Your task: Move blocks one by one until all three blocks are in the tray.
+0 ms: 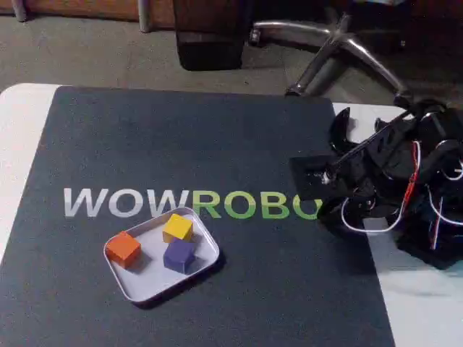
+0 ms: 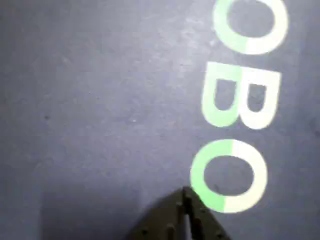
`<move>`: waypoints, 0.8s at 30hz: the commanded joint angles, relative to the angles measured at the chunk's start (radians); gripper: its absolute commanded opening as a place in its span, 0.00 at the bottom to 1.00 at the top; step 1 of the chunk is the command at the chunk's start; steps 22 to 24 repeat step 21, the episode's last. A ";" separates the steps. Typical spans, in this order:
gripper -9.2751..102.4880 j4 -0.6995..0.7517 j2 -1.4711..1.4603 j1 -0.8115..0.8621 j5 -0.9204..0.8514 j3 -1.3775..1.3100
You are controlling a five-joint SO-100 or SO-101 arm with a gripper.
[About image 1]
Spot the black camera cable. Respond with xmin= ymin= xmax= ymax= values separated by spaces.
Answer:
xmin=323 ymin=109 xmax=416 ymax=179

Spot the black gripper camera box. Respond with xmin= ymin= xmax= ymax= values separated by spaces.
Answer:
xmin=289 ymin=154 xmax=361 ymax=202

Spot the red white base wire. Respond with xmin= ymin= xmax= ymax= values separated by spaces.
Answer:
xmin=425 ymin=186 xmax=463 ymax=251

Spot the black mat with WOWROBO print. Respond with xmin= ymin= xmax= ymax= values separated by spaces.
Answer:
xmin=0 ymin=85 xmax=397 ymax=347

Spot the yellow wooden block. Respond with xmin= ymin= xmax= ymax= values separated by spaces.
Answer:
xmin=162 ymin=213 xmax=194 ymax=243

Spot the orange wooden block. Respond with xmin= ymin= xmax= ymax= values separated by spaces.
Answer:
xmin=106 ymin=231 xmax=142 ymax=269

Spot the black table clamp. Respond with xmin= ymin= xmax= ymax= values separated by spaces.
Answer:
xmin=327 ymin=106 xmax=368 ymax=157

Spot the brown wooden panel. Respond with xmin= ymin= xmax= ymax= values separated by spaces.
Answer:
xmin=0 ymin=0 xmax=174 ymax=21

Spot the red white blue servo cable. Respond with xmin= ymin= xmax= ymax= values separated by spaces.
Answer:
xmin=403 ymin=140 xmax=423 ymax=209

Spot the purple wooden block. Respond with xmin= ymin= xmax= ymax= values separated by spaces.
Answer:
xmin=162 ymin=237 xmax=197 ymax=275

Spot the grey metal pole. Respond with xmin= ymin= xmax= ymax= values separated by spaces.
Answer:
xmin=12 ymin=0 xmax=28 ymax=22
xmin=137 ymin=0 xmax=151 ymax=33

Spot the chrome office chair base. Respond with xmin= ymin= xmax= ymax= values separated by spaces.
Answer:
xmin=248 ymin=12 xmax=412 ymax=106

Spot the white metal tray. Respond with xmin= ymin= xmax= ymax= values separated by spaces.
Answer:
xmin=103 ymin=207 xmax=221 ymax=304

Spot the white looped gripper wire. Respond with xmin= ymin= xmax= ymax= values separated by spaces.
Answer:
xmin=339 ymin=194 xmax=405 ymax=235

